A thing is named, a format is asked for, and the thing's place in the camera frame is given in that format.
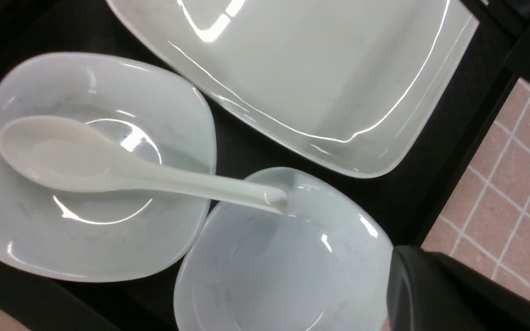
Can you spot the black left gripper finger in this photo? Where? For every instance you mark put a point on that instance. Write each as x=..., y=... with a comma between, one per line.
x=431, y=291

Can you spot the white bowl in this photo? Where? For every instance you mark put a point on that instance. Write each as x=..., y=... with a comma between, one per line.
x=124, y=235
x=324, y=266

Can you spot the large white square plate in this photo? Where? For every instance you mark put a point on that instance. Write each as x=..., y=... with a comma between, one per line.
x=347, y=84

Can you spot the white ceramic soup spoon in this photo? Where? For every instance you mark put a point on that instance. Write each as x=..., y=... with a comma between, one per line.
x=67, y=155

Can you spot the black plastic serving tray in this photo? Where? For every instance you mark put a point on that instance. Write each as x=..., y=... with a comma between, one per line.
x=404, y=202

